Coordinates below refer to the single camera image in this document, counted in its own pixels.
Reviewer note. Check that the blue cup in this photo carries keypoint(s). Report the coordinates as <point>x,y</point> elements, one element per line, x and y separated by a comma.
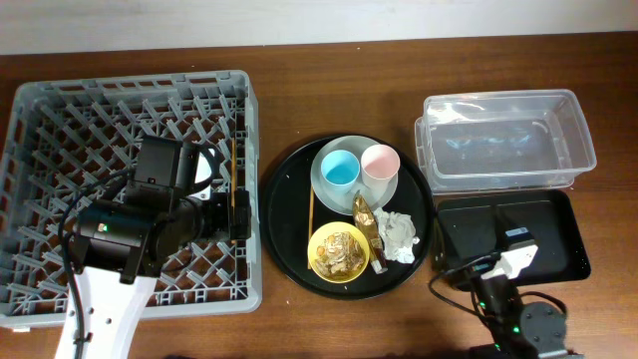
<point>340,169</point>

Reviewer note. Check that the grey dishwasher rack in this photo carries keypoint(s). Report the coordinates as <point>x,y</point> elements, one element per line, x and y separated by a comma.
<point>63,135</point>

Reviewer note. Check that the wooden chopstick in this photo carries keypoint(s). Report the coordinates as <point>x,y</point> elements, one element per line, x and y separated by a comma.
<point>233,185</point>
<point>311,212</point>

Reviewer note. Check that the white napkin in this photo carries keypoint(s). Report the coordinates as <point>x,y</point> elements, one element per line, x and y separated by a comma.
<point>398,234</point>

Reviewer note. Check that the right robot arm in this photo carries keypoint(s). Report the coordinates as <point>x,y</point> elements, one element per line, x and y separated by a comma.
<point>522,324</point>

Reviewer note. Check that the grey round plate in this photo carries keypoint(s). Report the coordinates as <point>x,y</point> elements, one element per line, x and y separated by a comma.
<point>343,202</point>

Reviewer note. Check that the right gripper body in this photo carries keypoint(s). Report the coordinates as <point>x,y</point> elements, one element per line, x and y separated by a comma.
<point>491,287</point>

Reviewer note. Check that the yellow bowl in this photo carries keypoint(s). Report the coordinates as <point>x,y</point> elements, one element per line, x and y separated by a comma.
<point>323,232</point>

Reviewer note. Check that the clear plastic bin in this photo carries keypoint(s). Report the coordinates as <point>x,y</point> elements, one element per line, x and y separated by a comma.
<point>502,141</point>

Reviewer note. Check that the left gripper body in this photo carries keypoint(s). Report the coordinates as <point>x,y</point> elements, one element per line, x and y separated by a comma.
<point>240,214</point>

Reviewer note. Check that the pink cup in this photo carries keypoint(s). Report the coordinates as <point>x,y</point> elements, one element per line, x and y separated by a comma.
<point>380,163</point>

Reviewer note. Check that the gold brown snack wrapper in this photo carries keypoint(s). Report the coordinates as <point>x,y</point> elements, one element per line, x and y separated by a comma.
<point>367,224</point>

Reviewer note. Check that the black rectangular tray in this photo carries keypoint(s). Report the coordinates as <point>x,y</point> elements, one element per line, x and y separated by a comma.
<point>547,214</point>

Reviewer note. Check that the food scraps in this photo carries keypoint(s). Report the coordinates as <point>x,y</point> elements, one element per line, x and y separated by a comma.
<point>339,256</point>

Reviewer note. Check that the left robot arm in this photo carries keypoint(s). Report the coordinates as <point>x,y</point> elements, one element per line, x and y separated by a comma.
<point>115,253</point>

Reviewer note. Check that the round black tray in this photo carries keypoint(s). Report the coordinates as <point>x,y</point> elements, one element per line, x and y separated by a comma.
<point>284,206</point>

